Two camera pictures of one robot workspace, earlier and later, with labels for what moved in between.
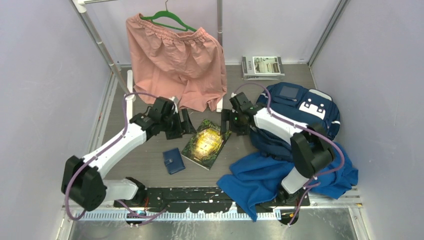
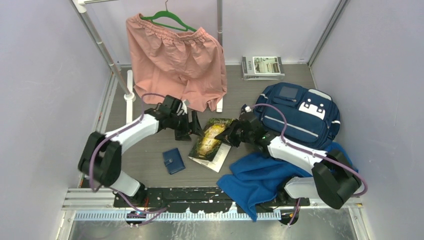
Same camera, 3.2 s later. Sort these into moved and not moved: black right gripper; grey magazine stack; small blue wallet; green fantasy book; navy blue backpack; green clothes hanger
Moved: black right gripper; green fantasy book
Not moved: grey magazine stack; green clothes hanger; small blue wallet; navy blue backpack
